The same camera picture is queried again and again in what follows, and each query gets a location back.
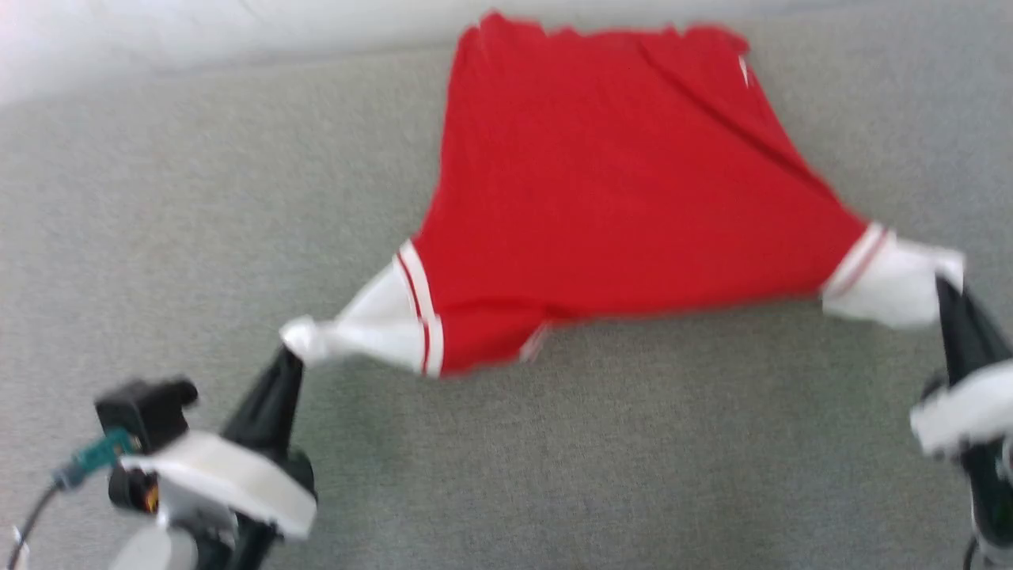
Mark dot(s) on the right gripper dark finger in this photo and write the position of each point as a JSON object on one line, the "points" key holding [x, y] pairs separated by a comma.
{"points": [[969, 340]]}

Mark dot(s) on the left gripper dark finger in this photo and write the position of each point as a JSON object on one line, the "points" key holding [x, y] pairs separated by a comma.
{"points": [[265, 412]]}

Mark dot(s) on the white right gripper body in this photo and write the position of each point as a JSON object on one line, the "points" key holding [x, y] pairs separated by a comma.
{"points": [[969, 408]]}

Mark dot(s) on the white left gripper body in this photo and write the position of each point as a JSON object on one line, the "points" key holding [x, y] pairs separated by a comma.
{"points": [[237, 479]]}

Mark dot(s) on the red and white jersey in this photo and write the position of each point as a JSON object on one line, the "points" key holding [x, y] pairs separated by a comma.
{"points": [[601, 198]]}

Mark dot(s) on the grey fabric sofa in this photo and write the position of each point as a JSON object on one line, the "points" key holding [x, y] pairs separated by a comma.
{"points": [[198, 237]]}

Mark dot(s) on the teal left camera connector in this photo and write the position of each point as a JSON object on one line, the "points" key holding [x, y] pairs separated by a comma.
{"points": [[99, 455]]}

